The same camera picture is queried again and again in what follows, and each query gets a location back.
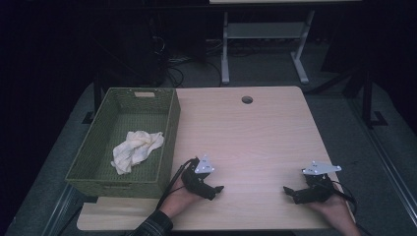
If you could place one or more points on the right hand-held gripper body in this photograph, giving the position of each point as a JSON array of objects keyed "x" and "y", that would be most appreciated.
[{"x": 316, "y": 193}]

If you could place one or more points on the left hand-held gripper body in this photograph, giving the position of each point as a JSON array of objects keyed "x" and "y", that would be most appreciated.
[{"x": 193, "y": 183}]

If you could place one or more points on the cream cloth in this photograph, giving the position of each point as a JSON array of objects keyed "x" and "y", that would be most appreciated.
[{"x": 136, "y": 149}]

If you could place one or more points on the green woven basket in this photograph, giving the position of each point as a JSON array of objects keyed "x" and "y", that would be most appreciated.
[{"x": 98, "y": 157}]

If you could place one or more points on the person's left hand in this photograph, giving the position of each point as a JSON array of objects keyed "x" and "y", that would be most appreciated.
[{"x": 178, "y": 200}]

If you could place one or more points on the person's right hand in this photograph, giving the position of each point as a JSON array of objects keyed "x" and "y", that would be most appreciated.
[{"x": 334, "y": 209}]

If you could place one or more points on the black metal stand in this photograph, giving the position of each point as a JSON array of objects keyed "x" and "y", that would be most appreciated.
[{"x": 369, "y": 98}]

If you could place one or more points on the metal floor rail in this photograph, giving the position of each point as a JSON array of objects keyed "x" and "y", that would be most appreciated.
[
  {"x": 387, "y": 157},
  {"x": 60, "y": 209}
]

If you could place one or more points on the white desk with metal frame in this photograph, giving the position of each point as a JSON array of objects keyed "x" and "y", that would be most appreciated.
[{"x": 265, "y": 30}]

